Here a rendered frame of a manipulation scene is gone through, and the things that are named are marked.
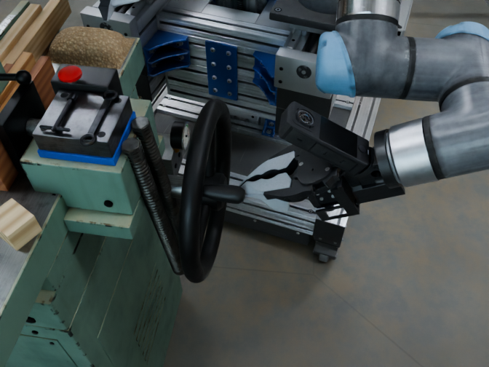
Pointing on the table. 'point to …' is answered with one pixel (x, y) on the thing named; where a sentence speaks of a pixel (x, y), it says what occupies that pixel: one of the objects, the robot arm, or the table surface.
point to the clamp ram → (20, 121)
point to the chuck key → (62, 116)
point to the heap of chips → (89, 47)
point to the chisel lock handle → (23, 77)
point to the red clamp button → (70, 73)
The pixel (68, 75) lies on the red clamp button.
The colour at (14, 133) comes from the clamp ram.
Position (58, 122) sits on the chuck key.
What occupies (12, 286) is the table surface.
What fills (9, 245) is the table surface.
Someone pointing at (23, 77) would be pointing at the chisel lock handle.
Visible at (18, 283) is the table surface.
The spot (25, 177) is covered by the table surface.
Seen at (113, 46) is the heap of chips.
